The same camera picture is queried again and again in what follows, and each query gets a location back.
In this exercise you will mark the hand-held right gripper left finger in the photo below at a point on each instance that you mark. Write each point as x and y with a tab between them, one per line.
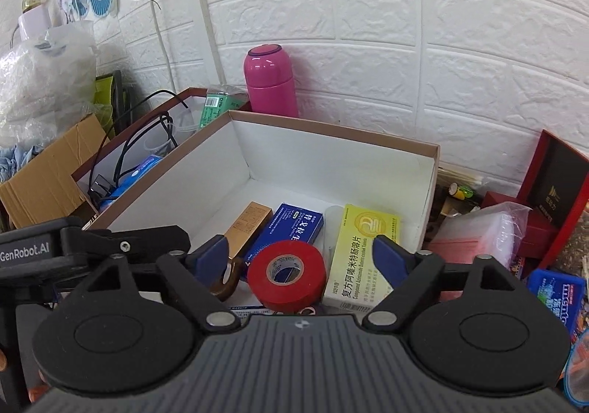
210	257

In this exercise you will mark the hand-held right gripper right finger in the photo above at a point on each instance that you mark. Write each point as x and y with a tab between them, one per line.
389	260

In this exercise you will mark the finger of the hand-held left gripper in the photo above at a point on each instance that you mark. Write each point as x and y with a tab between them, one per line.
133	240

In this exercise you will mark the red tape roll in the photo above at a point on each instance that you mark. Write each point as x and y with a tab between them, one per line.
304	289

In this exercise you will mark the white cardboard box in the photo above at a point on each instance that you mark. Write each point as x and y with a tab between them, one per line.
322	155

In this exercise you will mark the clear blue plastic container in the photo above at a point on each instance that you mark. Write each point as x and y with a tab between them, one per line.
577	376

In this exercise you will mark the yellow white medicine box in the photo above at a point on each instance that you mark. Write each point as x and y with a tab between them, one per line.
359	252

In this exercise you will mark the brown wooden piece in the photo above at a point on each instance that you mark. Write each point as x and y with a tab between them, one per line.
228	284

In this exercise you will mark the golden brown slim box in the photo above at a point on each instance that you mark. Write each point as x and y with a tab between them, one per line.
251	222

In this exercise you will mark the white printed leaflet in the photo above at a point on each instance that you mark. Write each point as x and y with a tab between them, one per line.
244	310

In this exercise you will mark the blue white carton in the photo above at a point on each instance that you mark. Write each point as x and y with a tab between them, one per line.
142	166

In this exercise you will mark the brown corrugated cardboard box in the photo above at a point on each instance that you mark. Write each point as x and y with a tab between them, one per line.
46	178

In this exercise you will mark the blue medicine box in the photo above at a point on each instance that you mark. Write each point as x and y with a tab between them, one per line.
294	222

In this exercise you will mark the pink pack in plastic bag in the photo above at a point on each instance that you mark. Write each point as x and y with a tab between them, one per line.
478	238

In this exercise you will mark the yellow green small bottle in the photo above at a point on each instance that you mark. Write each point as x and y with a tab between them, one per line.
459	191

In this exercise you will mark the small red box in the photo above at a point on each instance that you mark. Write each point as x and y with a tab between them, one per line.
499	199

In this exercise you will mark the yellow green bag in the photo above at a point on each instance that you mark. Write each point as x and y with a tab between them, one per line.
105	93

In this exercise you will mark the brown rimmed cardboard box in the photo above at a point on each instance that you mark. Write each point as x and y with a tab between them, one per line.
195	102

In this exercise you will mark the green packet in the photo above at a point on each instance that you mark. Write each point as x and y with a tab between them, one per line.
216	102

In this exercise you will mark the blue mint tin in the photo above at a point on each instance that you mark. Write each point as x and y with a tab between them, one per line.
554	302

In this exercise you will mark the clear plastic bag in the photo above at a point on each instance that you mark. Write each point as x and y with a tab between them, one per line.
41	81

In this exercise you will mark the pink thermos bottle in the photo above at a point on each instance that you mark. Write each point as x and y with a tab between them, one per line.
270	86

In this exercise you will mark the red gift box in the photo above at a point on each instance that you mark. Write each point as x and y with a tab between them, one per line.
559	192

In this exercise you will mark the white plant pot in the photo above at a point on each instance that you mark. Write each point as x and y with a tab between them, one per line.
34	22

